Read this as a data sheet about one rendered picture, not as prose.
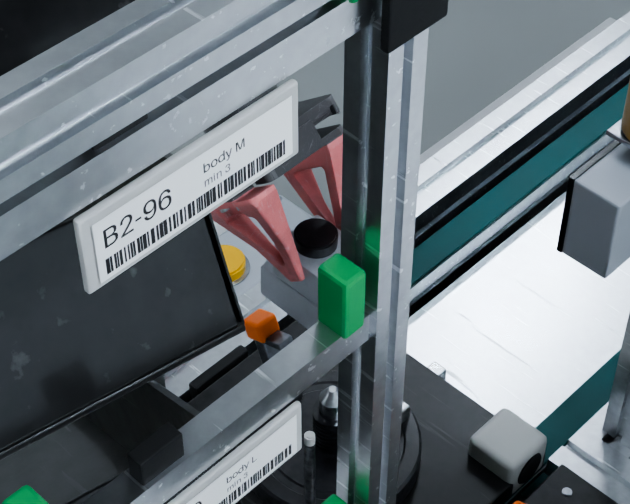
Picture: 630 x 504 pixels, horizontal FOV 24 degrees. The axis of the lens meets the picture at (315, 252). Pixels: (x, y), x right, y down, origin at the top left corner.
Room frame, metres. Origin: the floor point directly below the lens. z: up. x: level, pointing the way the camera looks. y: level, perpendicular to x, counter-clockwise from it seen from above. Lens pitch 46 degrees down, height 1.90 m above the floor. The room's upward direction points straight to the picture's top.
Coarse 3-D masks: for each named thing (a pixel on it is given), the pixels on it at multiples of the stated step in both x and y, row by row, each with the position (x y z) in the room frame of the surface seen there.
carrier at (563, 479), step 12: (564, 468) 0.67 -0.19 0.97; (552, 480) 0.66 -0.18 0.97; (564, 480) 0.66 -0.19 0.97; (576, 480) 0.66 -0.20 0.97; (540, 492) 0.65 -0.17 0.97; (552, 492) 0.65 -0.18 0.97; (564, 492) 0.65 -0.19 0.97; (576, 492) 0.65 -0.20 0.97; (588, 492) 0.65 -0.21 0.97; (600, 492) 0.65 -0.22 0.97
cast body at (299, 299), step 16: (304, 224) 0.70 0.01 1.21; (320, 224) 0.70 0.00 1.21; (304, 240) 0.68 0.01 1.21; (320, 240) 0.68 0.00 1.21; (336, 240) 0.69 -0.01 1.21; (304, 256) 0.68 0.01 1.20; (320, 256) 0.68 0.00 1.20; (272, 272) 0.69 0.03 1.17; (304, 272) 0.67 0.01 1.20; (272, 288) 0.69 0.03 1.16; (288, 288) 0.68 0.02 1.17; (304, 288) 0.67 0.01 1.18; (288, 304) 0.68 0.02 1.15; (304, 304) 0.67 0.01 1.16; (304, 320) 0.67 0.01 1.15
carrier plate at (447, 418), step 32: (256, 352) 0.79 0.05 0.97; (224, 384) 0.76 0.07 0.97; (416, 384) 0.76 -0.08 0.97; (448, 384) 0.76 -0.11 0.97; (416, 416) 0.72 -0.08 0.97; (448, 416) 0.72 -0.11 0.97; (480, 416) 0.72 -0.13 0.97; (448, 448) 0.69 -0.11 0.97; (416, 480) 0.66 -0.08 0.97; (448, 480) 0.66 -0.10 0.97; (480, 480) 0.66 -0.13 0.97
